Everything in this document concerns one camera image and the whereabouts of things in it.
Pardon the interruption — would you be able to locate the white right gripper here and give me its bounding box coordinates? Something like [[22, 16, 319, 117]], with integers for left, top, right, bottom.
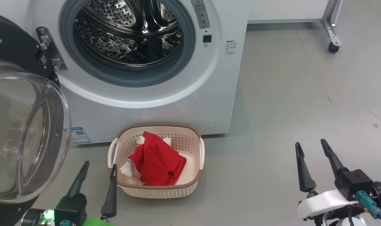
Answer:
[[295, 139, 360, 220]]

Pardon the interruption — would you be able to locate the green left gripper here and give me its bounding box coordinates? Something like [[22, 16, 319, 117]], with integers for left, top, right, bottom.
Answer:
[[66, 161, 118, 226]]

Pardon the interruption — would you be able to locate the red and white garment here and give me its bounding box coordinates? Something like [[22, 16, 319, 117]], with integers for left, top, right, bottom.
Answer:
[[119, 131, 187, 186]]

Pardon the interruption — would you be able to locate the washing machine glass door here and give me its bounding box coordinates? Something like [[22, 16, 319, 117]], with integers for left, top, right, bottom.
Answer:
[[0, 11, 72, 226]]

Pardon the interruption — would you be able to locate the cream perforated laundry basket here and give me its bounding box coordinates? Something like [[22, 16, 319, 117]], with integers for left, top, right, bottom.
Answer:
[[108, 123, 205, 199]]

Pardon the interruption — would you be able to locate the white front-load washing machine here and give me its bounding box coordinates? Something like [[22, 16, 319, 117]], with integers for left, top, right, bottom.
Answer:
[[0, 0, 251, 145]]

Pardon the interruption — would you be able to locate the silver door hinge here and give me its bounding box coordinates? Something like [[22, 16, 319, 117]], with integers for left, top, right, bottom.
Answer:
[[36, 27, 67, 72]]

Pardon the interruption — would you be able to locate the steel drum with red cloth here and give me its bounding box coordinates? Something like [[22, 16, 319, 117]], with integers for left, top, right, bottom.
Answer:
[[73, 0, 185, 65]]

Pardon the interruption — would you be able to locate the blue energy label sticker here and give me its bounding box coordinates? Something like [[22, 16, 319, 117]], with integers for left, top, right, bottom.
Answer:
[[63, 126, 92, 145]]

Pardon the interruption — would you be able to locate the round filter cover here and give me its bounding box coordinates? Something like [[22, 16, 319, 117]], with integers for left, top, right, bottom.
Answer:
[[199, 119, 217, 131]]

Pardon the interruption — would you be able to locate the white cabinet panel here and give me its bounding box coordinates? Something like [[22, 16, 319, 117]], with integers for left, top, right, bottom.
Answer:
[[247, 0, 331, 24]]

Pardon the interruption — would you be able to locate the grey warning sticker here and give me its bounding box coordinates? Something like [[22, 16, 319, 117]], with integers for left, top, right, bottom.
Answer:
[[191, 0, 210, 30]]

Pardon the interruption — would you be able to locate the teal plug right camera cable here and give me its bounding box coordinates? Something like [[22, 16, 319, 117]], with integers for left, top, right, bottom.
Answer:
[[355, 191, 381, 226]]

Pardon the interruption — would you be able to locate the silver metal frame leg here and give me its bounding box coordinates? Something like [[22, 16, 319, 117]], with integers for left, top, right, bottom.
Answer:
[[321, 0, 345, 47]]

